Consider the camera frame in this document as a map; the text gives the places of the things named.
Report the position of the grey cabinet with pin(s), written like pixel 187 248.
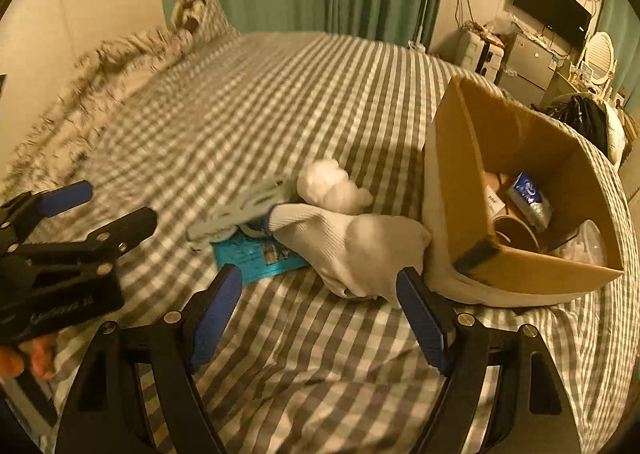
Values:
pixel 530 62

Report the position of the white oval mirror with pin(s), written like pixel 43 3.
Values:
pixel 600 59

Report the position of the blue and white packet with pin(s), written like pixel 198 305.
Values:
pixel 529 200

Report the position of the furry striped blanket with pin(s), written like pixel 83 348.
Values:
pixel 85 94

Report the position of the white knit glove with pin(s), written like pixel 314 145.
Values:
pixel 350 246

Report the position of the cardboard box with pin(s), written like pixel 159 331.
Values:
pixel 500 184

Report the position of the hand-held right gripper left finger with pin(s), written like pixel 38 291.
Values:
pixel 216 316

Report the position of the teal flat packet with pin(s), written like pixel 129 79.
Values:
pixel 255 259

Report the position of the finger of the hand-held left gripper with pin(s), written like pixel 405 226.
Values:
pixel 127 229
pixel 67 198

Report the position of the black bag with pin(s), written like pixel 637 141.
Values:
pixel 585 119

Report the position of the person's left hand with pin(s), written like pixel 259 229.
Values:
pixel 37 359

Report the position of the white label card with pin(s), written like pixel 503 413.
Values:
pixel 492 201

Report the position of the black television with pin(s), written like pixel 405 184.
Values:
pixel 552 4

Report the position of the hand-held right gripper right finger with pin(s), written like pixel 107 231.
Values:
pixel 422 324

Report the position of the white appliance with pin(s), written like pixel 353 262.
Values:
pixel 480 52

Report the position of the brown tape roll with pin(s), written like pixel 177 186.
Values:
pixel 515 234

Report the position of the checkered pillow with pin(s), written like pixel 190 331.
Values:
pixel 200 9

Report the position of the clear plastic bag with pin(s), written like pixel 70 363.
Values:
pixel 582 244

